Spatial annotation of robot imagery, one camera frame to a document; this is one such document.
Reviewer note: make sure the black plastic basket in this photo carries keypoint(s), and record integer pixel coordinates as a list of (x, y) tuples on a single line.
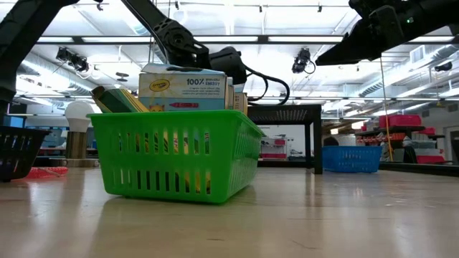
[(21, 150)]

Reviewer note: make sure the small Crayola crayon box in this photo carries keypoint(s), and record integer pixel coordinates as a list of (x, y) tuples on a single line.
[(118, 102)]

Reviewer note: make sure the blue plastic basket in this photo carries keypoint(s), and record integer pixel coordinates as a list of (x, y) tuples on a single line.
[(355, 159)]

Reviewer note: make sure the green plastic basket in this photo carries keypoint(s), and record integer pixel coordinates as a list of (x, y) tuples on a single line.
[(161, 186)]

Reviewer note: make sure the white bulb brass lamp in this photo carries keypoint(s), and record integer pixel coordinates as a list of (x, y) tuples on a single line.
[(79, 114)]

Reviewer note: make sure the overhead LED light bar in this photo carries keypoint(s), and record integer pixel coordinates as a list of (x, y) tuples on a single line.
[(287, 38)]

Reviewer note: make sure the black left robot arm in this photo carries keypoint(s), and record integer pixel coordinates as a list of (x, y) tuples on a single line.
[(21, 36)]

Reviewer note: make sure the black rig-mounted camera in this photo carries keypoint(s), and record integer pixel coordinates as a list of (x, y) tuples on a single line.
[(301, 61), (71, 59), (444, 66)]

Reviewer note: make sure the black perforated metal stand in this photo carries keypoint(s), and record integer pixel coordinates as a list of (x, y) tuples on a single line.
[(283, 113)]

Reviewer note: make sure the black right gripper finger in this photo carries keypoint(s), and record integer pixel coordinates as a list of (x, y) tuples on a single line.
[(344, 52)]

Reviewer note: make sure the light blue crayola box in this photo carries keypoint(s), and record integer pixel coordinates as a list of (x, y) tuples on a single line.
[(179, 89)]

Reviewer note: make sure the white rack with red bins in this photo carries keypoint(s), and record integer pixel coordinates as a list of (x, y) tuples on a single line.
[(276, 148)]

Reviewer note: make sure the black metal rig frame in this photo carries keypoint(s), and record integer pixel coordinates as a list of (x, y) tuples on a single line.
[(412, 168)]

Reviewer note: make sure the red storage bin rack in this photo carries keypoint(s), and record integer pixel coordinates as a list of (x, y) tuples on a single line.
[(399, 120)]

